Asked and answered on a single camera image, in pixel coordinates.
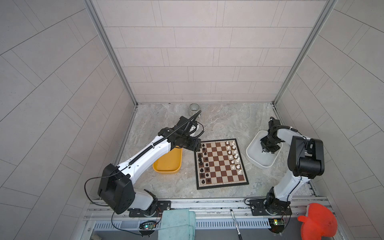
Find yellow plastic tray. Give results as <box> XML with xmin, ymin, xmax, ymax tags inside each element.
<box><xmin>153</xmin><ymin>148</ymin><xmax>183</xmax><ymax>174</ymax></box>

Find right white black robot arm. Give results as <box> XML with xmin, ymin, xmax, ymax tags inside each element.
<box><xmin>261</xmin><ymin>117</ymin><xmax>325</xmax><ymax>215</ymax></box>

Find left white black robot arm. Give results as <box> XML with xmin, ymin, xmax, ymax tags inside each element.
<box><xmin>98</xmin><ymin>111</ymin><xmax>204</xmax><ymax>216</ymax></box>

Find black chess pieces on board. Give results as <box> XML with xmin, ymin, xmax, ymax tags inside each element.
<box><xmin>195</xmin><ymin>144</ymin><xmax>212</xmax><ymax>188</ymax></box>

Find white chess pieces on board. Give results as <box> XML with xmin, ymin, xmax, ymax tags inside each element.
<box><xmin>225</xmin><ymin>140</ymin><xmax>245</xmax><ymax>175</ymax></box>

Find white plastic tray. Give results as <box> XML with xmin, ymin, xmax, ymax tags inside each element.
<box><xmin>246</xmin><ymin>130</ymin><xmax>288</xmax><ymax>170</ymax></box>

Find white ribbed ceramic cup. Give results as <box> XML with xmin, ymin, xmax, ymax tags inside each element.
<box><xmin>189</xmin><ymin>103</ymin><xmax>201</xmax><ymax>117</ymax></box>

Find brown white chessboard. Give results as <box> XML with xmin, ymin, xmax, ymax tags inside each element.
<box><xmin>195</xmin><ymin>139</ymin><xmax>249</xmax><ymax>190</ymax></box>

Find black pen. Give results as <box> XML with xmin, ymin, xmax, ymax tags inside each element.
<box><xmin>230</xmin><ymin>209</ymin><xmax>243</xmax><ymax>240</ymax></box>

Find green cloth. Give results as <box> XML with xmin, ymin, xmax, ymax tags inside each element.
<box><xmin>158</xmin><ymin>209</ymin><xmax>196</xmax><ymax>240</ymax></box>

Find red plastic funnel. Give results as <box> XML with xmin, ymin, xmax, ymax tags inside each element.
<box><xmin>298</xmin><ymin>203</ymin><xmax>338</xmax><ymax>240</ymax></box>

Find aluminium rail frame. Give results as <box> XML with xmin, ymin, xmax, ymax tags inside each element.
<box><xmin>72</xmin><ymin>196</ymin><xmax>334</xmax><ymax>240</ymax></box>

